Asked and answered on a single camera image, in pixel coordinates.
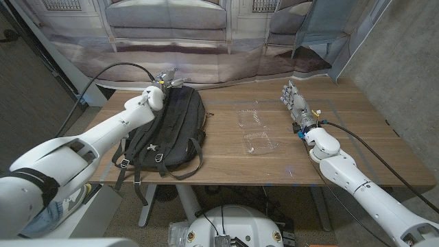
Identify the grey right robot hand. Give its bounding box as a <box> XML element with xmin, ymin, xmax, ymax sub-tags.
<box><xmin>279</xmin><ymin>80</ymin><xmax>322</xmax><ymax>133</ymax></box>

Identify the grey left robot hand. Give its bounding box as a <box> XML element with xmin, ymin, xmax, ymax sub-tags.
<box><xmin>152</xmin><ymin>67</ymin><xmax>192</xmax><ymax>91</ymax></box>

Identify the black backpack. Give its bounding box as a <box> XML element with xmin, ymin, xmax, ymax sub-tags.
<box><xmin>111</xmin><ymin>84</ymin><xmax>215</xmax><ymax>207</ymax></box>

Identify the clear plastic clamshell container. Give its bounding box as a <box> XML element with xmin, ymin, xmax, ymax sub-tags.
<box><xmin>236</xmin><ymin>108</ymin><xmax>279</xmax><ymax>156</ymax></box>

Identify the printed sofa room backdrop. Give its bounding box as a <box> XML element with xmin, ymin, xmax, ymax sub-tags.
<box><xmin>10</xmin><ymin>0</ymin><xmax>394</xmax><ymax>92</ymax></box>

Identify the grey table leg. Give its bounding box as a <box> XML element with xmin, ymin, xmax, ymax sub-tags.
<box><xmin>309</xmin><ymin>187</ymin><xmax>333</xmax><ymax>233</ymax></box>

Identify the black ribbed round object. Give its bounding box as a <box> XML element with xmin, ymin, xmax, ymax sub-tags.
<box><xmin>154</xmin><ymin>184</ymin><xmax>179</xmax><ymax>203</ymax></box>

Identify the white table column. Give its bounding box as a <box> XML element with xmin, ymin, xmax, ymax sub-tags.
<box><xmin>175</xmin><ymin>184</ymin><xmax>204</xmax><ymax>224</ymax></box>

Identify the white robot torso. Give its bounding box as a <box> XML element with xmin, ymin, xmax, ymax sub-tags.
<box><xmin>185</xmin><ymin>204</ymin><xmax>285</xmax><ymax>247</ymax></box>

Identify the white slanted table leg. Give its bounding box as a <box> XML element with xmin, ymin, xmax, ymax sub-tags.
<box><xmin>138</xmin><ymin>184</ymin><xmax>158</xmax><ymax>228</ymax></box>

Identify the dark wood door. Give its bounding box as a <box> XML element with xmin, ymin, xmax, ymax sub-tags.
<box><xmin>0</xmin><ymin>6</ymin><xmax>86</xmax><ymax>174</ymax></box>

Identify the grey white sneaker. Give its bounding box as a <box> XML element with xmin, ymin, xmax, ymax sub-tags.
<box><xmin>60</xmin><ymin>183</ymin><xmax>93</xmax><ymax>215</ymax></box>

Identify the crumpled clear plastic bag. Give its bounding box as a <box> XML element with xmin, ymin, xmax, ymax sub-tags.
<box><xmin>167</xmin><ymin>221</ymin><xmax>191</xmax><ymax>247</ymax></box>

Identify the person leg in blue jeans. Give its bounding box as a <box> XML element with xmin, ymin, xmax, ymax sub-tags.
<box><xmin>20</xmin><ymin>200</ymin><xmax>71</xmax><ymax>236</ymax></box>

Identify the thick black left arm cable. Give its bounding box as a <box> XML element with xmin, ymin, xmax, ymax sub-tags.
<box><xmin>54</xmin><ymin>62</ymin><xmax>156</xmax><ymax>138</ymax></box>

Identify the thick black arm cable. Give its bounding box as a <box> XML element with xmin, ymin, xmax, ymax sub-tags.
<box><xmin>320</xmin><ymin>119</ymin><xmax>439</xmax><ymax>213</ymax></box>
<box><xmin>54</xmin><ymin>62</ymin><xmax>156</xmax><ymax>138</ymax></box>

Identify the white door frame post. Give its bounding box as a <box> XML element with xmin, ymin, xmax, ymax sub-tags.
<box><xmin>10</xmin><ymin>0</ymin><xmax>108</xmax><ymax>107</ymax></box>

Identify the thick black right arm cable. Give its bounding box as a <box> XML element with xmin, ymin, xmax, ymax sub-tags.
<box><xmin>320</xmin><ymin>119</ymin><xmax>439</xmax><ymax>213</ymax></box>

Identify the black door handle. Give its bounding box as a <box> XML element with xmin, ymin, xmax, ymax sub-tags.
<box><xmin>0</xmin><ymin>29</ymin><xmax>20</xmax><ymax>44</ymax></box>

